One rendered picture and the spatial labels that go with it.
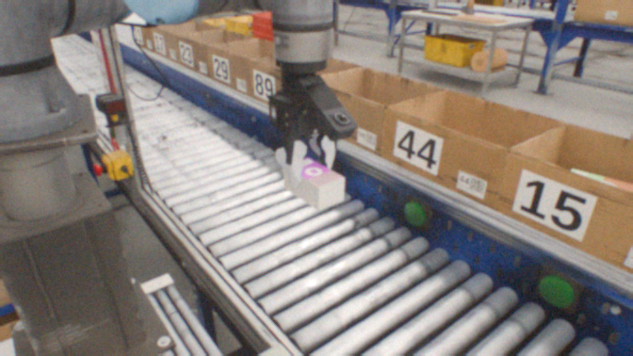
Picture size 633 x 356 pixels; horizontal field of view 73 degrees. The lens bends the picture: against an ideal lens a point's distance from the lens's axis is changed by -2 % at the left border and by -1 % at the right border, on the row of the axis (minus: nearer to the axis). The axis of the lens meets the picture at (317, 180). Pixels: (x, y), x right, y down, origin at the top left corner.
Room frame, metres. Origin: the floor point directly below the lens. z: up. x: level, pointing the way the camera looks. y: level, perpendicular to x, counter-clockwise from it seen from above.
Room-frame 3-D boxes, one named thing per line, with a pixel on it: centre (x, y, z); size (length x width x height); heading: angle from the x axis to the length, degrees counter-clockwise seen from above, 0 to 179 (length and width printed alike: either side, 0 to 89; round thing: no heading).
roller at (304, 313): (0.83, -0.10, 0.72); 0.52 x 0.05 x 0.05; 128
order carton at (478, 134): (1.15, -0.43, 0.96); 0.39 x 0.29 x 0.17; 38
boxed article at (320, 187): (0.66, 0.01, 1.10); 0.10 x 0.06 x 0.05; 38
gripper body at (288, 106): (0.68, 0.03, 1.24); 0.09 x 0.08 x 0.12; 39
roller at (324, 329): (0.78, -0.14, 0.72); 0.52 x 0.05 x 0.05; 128
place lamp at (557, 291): (0.70, -0.51, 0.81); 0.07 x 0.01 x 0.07; 38
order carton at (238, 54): (2.07, 0.30, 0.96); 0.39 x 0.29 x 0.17; 38
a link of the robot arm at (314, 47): (0.67, 0.02, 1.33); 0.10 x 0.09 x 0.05; 129
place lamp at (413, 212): (1.00, -0.27, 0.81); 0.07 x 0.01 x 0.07; 38
